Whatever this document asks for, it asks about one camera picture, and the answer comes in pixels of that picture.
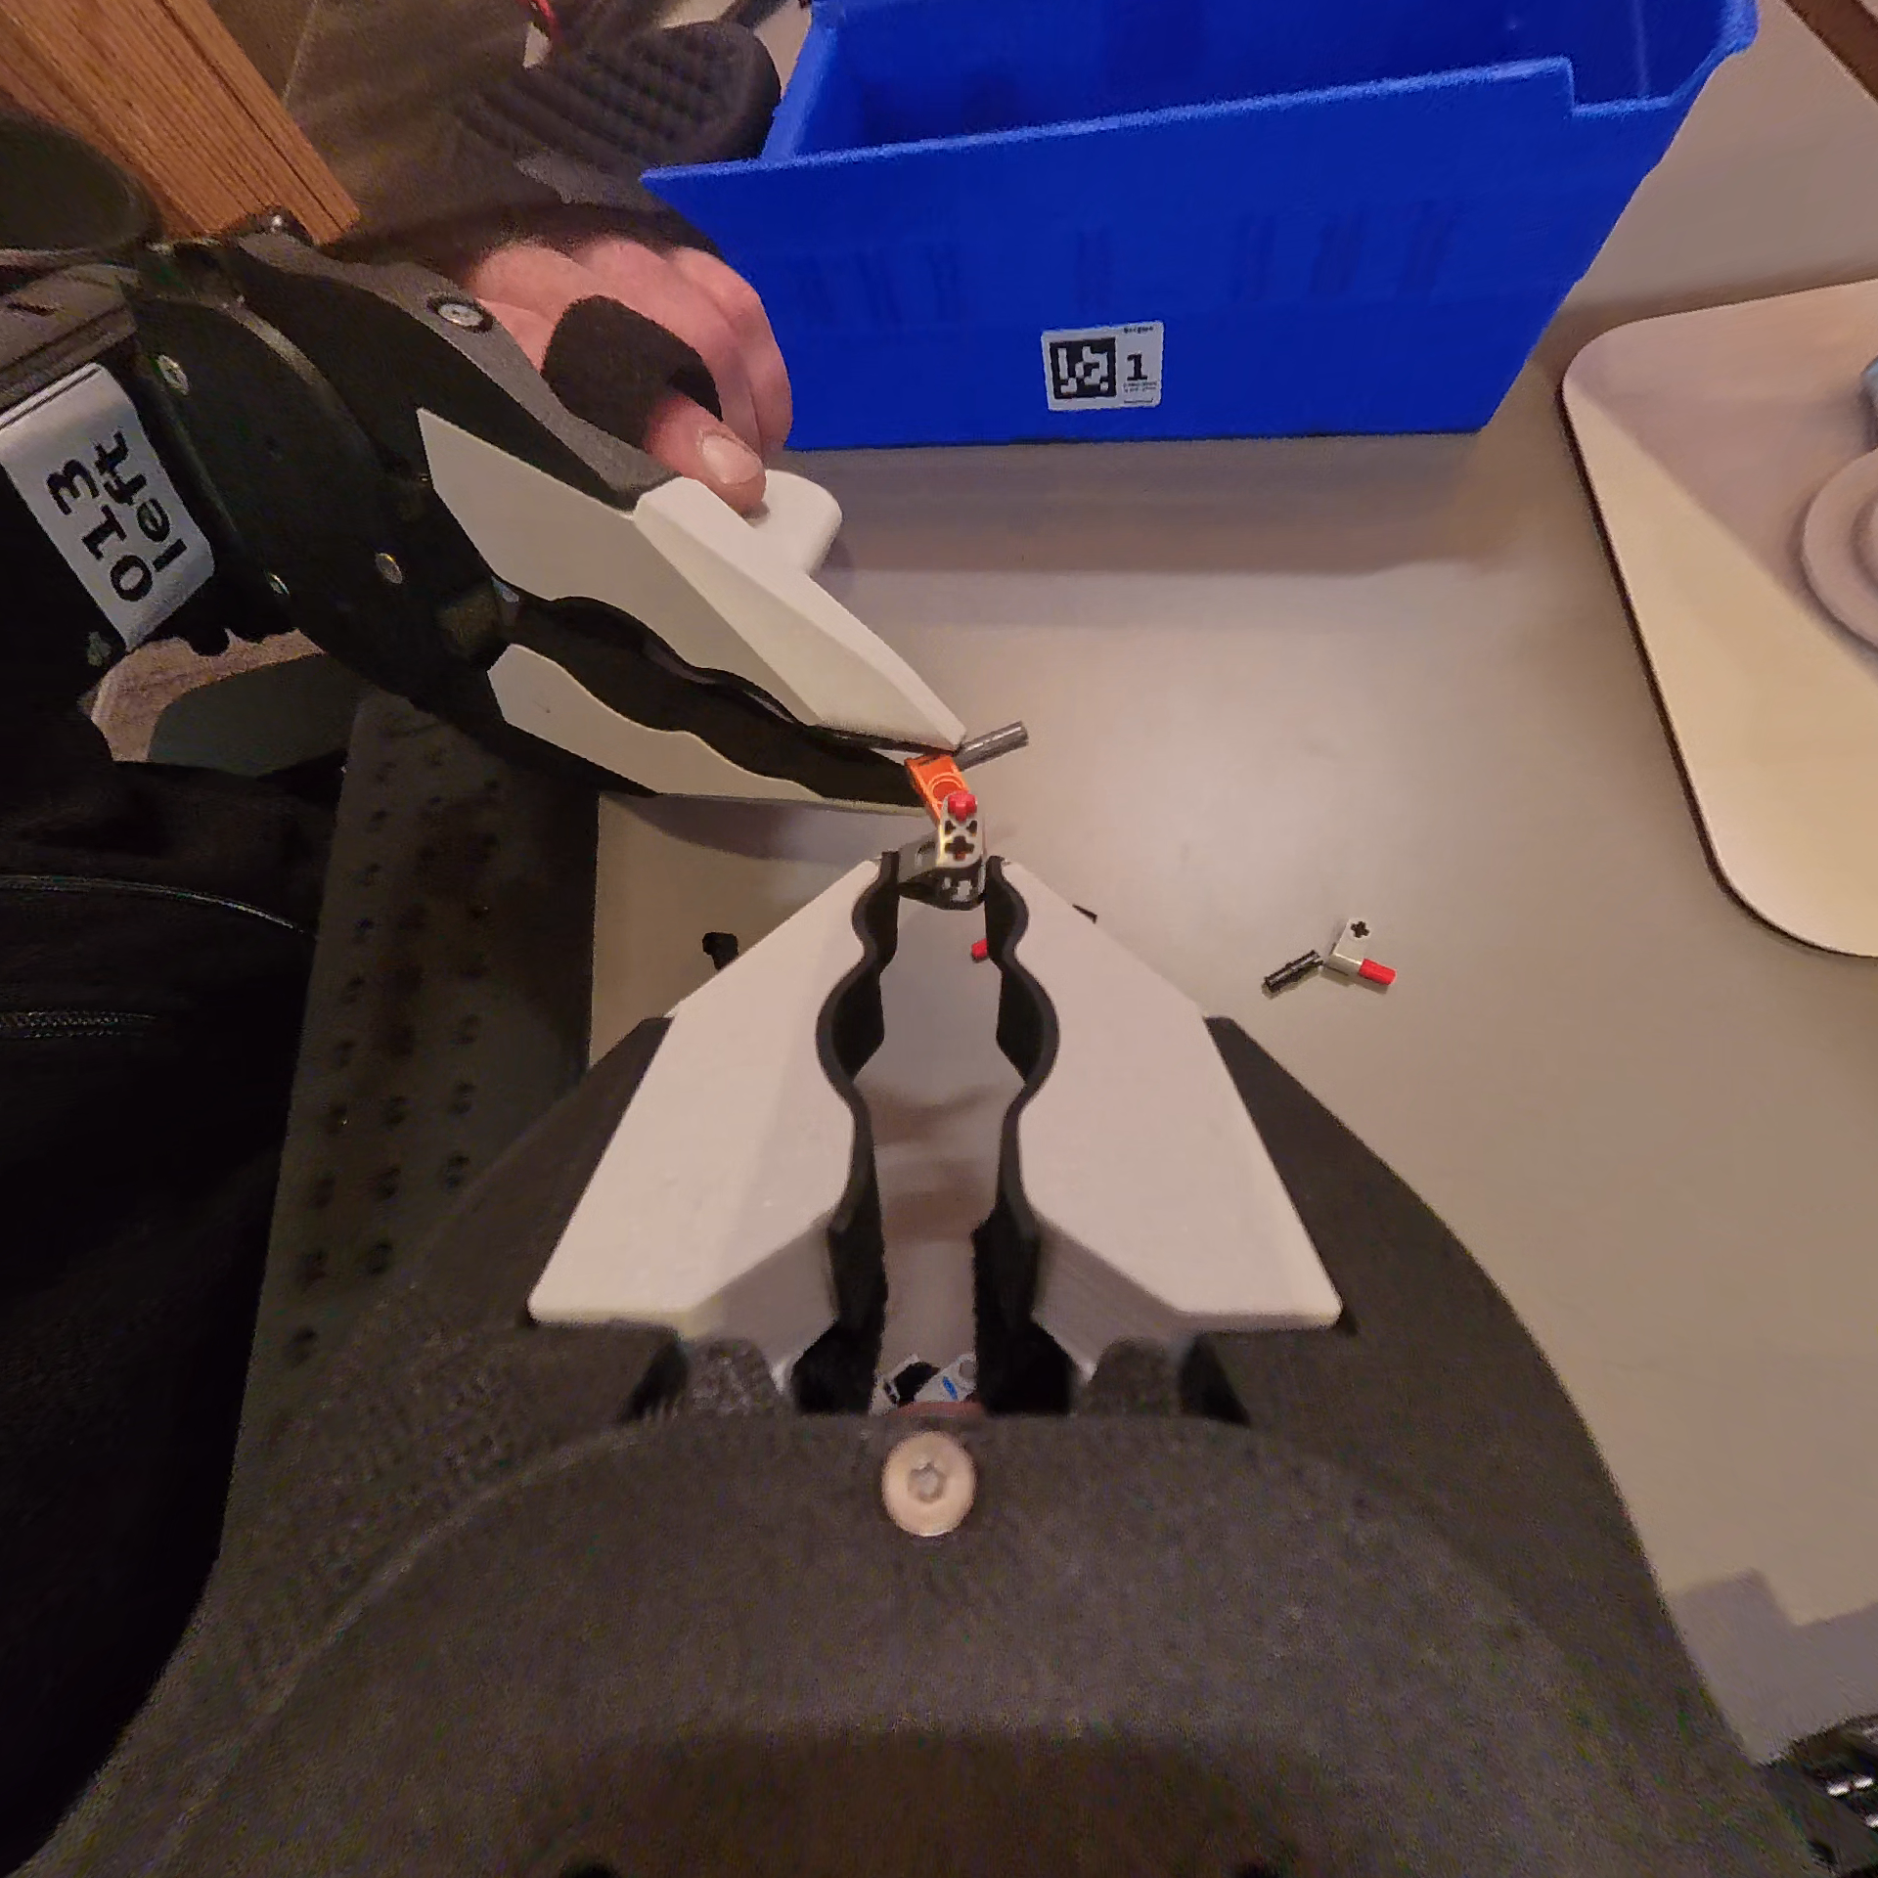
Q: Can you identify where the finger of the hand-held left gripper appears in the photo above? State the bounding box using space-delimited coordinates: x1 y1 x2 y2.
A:
487 641 926 811
418 412 971 750

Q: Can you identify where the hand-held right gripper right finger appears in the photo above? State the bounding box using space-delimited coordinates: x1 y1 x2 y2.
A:
968 854 1345 1382

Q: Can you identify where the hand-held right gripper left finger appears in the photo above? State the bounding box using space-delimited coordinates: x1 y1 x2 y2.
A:
527 854 901 1382

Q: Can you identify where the dark grey connector piece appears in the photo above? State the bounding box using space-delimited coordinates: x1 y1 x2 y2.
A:
895 813 993 902

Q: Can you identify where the person's left forearm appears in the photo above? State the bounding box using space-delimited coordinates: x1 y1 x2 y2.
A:
285 0 719 287

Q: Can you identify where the person's left hand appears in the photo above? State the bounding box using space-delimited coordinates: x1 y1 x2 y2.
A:
473 232 798 518

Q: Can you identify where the small white connector assembly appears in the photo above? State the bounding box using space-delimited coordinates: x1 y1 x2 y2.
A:
1265 916 1400 996

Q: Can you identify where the black perforated board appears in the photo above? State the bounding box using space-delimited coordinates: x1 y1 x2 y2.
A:
241 688 603 1410

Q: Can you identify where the wooden pillar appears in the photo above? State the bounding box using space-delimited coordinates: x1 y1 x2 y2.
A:
0 0 359 244

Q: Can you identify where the blue plastic bin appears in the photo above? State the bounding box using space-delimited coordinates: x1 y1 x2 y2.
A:
642 0 1759 454

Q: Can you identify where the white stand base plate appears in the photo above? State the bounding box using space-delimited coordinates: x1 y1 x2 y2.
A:
1559 280 1878 958

